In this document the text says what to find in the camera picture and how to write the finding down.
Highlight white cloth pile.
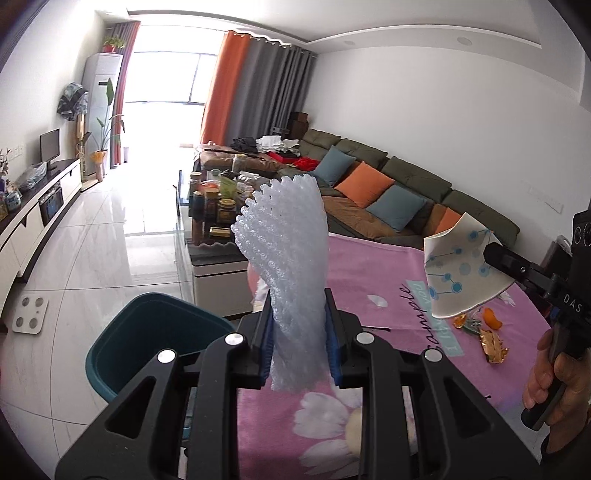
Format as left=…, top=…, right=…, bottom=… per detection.
left=256, top=135, right=301, bottom=153

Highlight glass-top coffee table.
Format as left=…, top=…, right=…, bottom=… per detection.
left=177, top=168, right=253, bottom=319

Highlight orange cushion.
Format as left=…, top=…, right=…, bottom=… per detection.
left=434, top=208, right=462, bottom=236
left=333, top=161, right=395, bottom=208

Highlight olive green sofa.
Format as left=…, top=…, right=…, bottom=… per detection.
left=198, top=129, right=520, bottom=252

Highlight person's right hand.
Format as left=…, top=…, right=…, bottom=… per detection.
left=523, top=330, right=591, bottom=455

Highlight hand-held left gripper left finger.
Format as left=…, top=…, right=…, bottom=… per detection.
left=54, top=300, right=275, bottom=480

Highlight dark storage crate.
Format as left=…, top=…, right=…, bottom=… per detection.
left=39, top=185, right=64, bottom=227

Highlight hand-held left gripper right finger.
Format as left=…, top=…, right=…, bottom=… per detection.
left=324, top=288, right=541, bottom=480

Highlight tall leafy plant yellow pot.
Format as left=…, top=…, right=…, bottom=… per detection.
left=90, top=78, right=126, bottom=178

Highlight blue cushion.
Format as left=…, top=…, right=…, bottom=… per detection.
left=315, top=147, right=357, bottom=188
left=367, top=185, right=428, bottom=233

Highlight standing fan with dark cover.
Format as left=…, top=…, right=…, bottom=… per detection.
left=57, top=80, right=92, bottom=185

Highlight gold foil wrapper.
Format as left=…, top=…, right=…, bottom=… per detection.
left=478, top=329, right=509, bottom=365

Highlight white bathroom scale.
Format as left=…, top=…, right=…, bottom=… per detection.
left=11, top=295, right=49, bottom=333

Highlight group of glass jars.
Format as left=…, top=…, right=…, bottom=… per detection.
left=188, top=154, right=259, bottom=241

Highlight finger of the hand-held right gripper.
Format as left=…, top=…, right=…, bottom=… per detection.
left=484, top=242, right=566, bottom=301

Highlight red cloth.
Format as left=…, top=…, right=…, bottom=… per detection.
left=270, top=152, right=321, bottom=171

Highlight striped grey orange curtain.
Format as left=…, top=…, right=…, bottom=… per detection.
left=109, top=21, right=141, bottom=167

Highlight white foam fruit net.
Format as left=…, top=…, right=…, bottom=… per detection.
left=231, top=173, right=331, bottom=394

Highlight plant in blue vase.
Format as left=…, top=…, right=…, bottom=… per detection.
left=0, top=148, right=13, bottom=192

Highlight brown sofa cover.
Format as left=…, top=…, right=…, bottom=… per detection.
left=321, top=196, right=426, bottom=243

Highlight standing air conditioner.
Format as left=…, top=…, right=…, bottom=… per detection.
left=81, top=52, right=123, bottom=181

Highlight black monitor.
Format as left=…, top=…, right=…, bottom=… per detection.
left=39, top=128, right=62, bottom=169

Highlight clear plastic bag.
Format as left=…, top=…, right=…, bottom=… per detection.
left=18, top=164, right=48, bottom=190

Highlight teal plastic bin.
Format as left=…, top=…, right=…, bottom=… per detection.
left=86, top=293, right=238, bottom=402

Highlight white paper bowl blue dots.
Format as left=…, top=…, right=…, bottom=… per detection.
left=423, top=212, right=515, bottom=320

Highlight white and black TV cabinet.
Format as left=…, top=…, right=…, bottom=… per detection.
left=0, top=158, right=84, bottom=333

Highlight pink flower-print blanket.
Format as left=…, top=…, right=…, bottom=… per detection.
left=185, top=233, right=555, bottom=480

